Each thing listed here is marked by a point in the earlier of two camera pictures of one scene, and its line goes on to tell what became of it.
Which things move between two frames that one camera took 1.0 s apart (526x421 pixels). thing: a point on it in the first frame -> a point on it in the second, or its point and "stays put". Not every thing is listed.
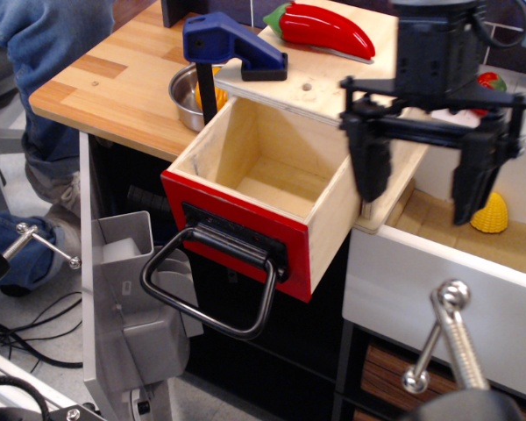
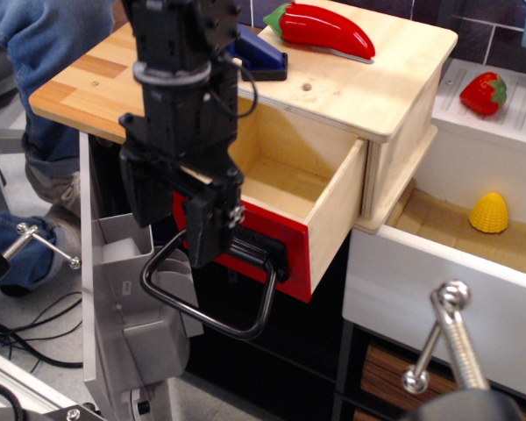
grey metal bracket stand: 138,310 stays put
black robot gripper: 439,94 -> 189,122
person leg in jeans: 39,244 stays put
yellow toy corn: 493,217 stays put
